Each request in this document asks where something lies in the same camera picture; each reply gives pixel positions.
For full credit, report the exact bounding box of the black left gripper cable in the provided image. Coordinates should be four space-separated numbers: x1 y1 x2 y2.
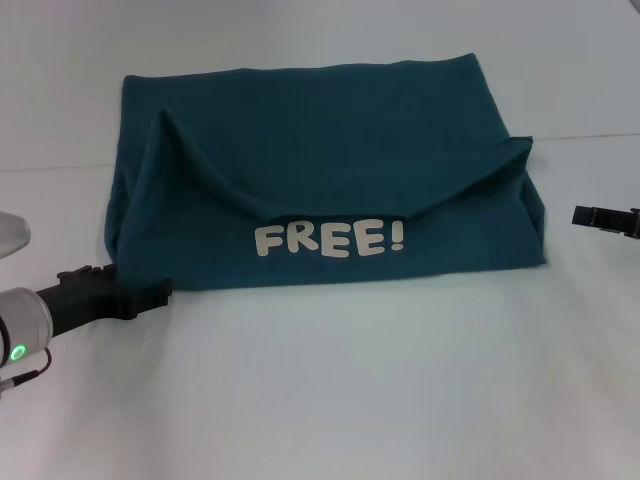
0 347 54 392

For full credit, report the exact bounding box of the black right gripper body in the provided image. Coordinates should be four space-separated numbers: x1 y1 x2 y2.
590 206 640 237

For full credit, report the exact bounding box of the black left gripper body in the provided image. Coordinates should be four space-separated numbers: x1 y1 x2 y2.
37 263 136 340

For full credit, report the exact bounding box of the teal blue shirt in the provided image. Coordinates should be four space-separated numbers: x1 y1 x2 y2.
104 52 549 294

